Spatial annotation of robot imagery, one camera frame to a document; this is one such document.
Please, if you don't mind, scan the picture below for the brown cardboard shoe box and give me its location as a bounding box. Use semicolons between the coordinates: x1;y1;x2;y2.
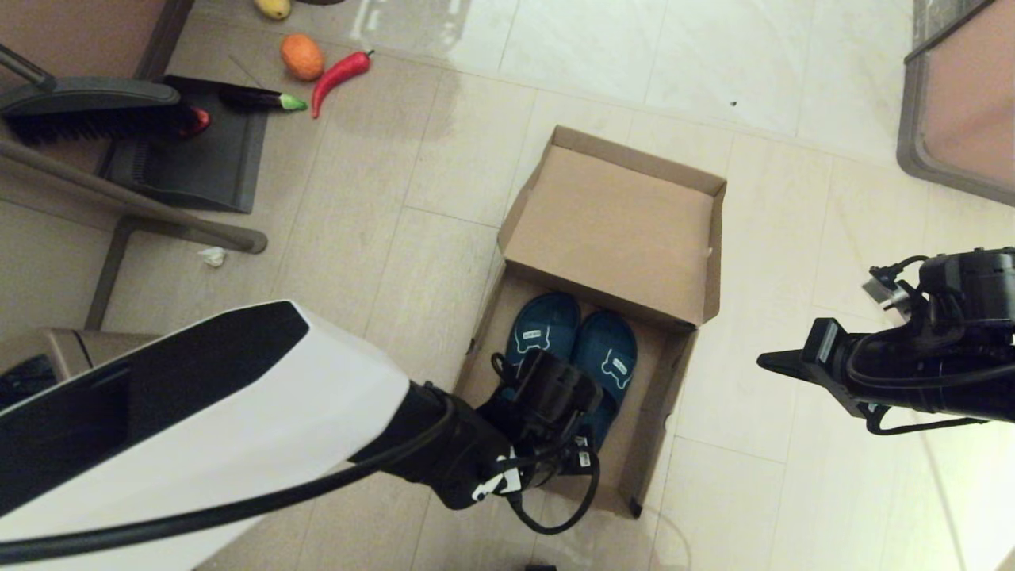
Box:
454;125;727;519

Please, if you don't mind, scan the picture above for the dark teal rubber slipper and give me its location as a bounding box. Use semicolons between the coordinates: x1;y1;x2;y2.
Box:
571;310;638;453
504;292;582;397

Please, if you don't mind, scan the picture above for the red toy chili pepper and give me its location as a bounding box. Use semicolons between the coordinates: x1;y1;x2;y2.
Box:
310;51;374;120

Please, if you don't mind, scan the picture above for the brown metal frame bar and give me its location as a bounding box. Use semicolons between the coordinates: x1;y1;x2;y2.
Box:
0;135;268;331

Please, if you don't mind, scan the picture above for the purple toy eggplant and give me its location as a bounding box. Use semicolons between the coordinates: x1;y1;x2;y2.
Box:
217;86;308;113

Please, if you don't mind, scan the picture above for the brown plastic trash bin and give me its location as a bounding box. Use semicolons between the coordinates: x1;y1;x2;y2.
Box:
0;329;163;409

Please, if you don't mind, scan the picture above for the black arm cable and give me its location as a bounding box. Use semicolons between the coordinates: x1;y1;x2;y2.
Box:
0;353;601;565
845;255;1015;435

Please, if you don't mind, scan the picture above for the orange toy fruit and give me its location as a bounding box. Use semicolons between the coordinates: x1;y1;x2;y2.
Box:
279;33;324;82

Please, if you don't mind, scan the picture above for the dark gray dustpan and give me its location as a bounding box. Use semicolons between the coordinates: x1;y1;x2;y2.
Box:
99;75;268;213

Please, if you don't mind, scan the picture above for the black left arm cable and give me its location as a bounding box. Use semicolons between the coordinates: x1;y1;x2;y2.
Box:
0;353;601;565

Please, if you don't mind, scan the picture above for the dark gray broom brush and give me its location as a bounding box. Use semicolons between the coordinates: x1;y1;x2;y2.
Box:
0;44;182;145

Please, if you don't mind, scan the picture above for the black trash bag liner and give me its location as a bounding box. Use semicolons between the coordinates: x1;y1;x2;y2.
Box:
0;355;58;409

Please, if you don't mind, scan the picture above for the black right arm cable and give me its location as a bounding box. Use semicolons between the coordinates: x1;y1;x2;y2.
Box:
845;255;1015;435

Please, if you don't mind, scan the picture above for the brown table with gray rim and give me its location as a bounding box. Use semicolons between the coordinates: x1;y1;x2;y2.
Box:
894;0;1015;209

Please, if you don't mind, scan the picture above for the brown table with dark rim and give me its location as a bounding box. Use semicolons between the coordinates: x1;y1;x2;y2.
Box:
0;0;196;83

